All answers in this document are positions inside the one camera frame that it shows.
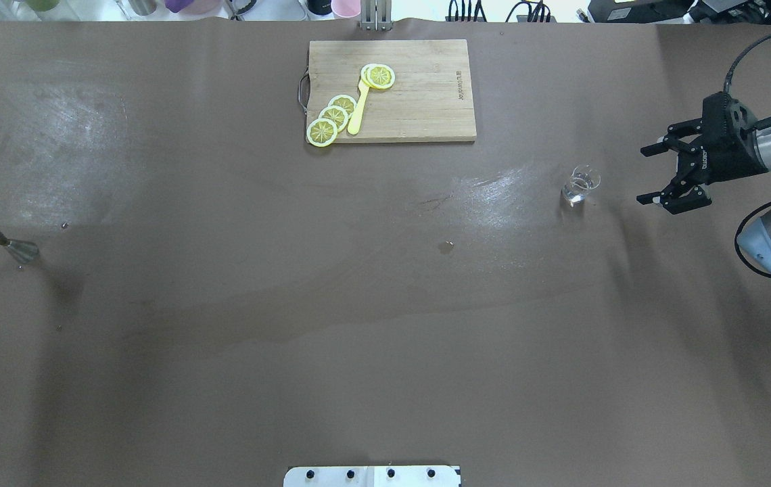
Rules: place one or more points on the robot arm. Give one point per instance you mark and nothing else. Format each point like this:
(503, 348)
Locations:
(752, 239)

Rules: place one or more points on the clear glass measuring cup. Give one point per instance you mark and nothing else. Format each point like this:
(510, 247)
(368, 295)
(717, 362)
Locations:
(582, 180)

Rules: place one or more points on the lemon slice outer end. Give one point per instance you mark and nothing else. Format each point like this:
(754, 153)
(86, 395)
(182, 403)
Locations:
(322, 132)

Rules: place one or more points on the aluminium frame post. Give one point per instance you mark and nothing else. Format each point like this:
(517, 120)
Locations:
(376, 15)

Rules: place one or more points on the wooden cutting board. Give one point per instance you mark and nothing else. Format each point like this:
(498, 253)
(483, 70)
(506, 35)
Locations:
(430, 101)

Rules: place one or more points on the lemon slice middle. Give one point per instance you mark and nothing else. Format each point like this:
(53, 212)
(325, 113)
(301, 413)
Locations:
(338, 115)

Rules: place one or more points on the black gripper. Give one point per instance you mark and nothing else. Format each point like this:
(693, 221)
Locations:
(725, 160)

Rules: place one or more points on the lemon slice on knife tip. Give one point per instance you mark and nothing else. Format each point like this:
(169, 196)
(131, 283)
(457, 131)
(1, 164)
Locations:
(378, 76)

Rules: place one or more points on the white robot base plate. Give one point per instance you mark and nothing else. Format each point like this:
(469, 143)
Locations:
(374, 475)

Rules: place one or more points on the lemon slice inner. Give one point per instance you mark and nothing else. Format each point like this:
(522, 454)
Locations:
(346, 102)

